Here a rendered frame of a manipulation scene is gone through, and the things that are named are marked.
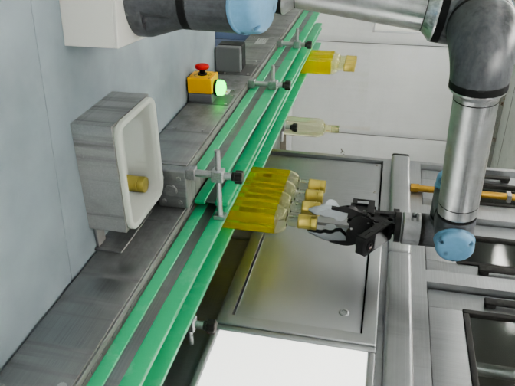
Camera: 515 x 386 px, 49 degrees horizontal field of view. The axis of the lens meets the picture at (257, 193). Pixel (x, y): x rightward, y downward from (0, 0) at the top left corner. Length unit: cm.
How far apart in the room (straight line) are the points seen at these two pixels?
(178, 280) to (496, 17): 71
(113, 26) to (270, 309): 68
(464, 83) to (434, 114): 655
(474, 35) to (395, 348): 62
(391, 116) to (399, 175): 569
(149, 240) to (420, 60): 633
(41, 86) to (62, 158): 14
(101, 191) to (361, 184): 98
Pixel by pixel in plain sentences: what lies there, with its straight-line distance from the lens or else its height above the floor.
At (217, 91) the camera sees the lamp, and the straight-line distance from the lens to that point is 160.
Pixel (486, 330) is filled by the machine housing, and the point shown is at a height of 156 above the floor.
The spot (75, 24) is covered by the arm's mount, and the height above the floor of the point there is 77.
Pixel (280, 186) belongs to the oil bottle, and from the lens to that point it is 143.
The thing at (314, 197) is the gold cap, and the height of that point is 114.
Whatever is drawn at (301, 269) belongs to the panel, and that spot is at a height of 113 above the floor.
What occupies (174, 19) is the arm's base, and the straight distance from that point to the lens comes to 101.
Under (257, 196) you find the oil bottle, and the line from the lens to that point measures 139.
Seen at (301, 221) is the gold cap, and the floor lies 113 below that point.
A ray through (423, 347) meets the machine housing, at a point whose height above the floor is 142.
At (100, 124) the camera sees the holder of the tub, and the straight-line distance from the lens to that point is 104.
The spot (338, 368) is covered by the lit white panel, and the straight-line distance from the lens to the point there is 117.
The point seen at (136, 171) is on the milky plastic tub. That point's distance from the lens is 124.
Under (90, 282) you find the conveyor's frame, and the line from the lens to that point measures 111.
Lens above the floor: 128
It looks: 11 degrees down
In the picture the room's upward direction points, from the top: 96 degrees clockwise
